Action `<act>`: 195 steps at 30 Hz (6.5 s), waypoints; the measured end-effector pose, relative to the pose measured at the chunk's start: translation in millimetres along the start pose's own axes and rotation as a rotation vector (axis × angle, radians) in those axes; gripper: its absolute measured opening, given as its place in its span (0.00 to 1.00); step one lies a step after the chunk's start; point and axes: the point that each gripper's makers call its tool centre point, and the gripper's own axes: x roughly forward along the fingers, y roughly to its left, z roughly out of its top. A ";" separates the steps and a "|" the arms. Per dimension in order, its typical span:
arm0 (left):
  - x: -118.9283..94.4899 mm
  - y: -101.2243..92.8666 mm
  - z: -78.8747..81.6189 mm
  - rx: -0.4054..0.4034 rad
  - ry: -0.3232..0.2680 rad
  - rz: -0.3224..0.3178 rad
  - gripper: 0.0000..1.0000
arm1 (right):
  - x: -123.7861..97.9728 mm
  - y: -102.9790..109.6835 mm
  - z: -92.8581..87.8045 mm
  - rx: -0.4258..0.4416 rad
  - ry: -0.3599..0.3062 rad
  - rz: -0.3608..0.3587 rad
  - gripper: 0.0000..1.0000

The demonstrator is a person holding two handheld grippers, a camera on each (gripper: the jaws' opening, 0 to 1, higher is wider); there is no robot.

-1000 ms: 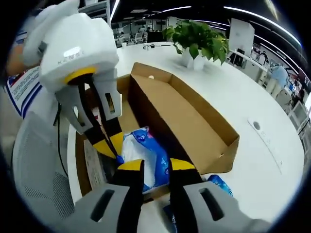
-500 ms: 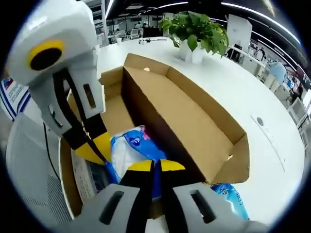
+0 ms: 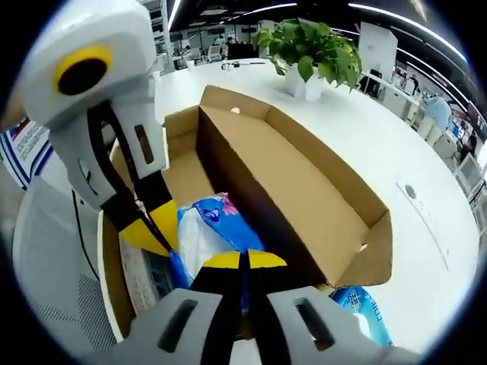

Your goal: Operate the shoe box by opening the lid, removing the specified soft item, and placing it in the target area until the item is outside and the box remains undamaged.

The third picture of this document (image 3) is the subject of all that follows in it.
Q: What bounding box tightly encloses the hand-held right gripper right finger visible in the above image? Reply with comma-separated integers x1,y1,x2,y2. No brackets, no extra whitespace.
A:
243,249,419,365

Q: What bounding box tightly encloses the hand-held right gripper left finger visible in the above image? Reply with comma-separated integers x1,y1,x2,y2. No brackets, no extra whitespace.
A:
81,250,244,365

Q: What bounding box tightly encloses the blue wet wipes pack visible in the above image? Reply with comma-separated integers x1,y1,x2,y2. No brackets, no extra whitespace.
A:
329,285,395,348

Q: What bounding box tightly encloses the blue tissue pack pink flower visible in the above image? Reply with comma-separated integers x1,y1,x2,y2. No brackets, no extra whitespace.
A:
169,192,267,316

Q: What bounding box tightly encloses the brown cardboard shoe box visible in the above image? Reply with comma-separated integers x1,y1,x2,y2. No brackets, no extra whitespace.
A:
97,85,395,341

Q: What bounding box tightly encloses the white mesh office chair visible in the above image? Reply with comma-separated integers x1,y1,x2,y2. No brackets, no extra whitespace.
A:
11,176,119,353

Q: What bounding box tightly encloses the small black desk tool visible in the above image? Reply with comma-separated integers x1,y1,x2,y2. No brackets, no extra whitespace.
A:
221,59,267,71

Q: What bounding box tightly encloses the green plant in white pot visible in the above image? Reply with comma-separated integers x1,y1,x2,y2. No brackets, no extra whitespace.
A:
251,17,363,102

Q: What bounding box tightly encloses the blue white wall poster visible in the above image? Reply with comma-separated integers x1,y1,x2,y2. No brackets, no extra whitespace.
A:
0,117,54,191

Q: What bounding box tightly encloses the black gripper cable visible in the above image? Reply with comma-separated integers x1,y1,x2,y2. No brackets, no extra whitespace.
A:
71,188,102,284

